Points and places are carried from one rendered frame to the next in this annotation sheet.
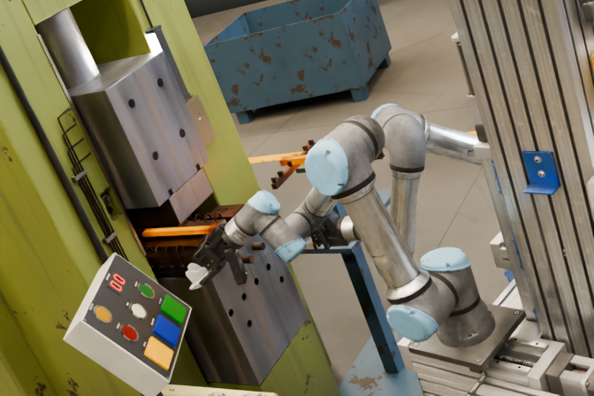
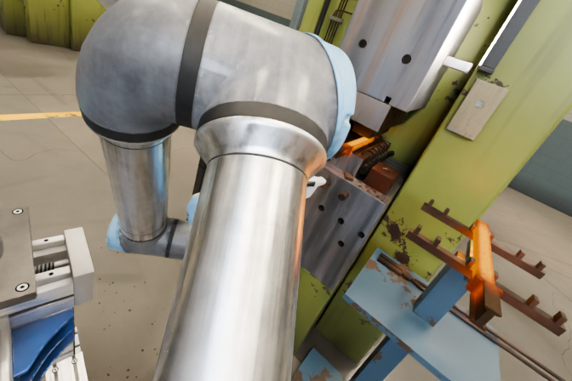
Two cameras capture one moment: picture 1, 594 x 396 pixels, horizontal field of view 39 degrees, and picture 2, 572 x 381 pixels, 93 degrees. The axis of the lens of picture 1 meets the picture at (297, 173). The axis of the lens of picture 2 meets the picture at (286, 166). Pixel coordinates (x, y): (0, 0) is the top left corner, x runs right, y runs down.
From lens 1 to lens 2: 2.42 m
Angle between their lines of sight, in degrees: 72
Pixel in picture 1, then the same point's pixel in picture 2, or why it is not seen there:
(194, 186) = (368, 105)
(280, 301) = (323, 246)
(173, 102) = (431, 25)
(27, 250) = not seen: hidden behind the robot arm
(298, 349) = (302, 279)
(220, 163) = (451, 163)
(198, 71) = (551, 77)
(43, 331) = not seen: hidden behind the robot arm
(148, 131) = (377, 19)
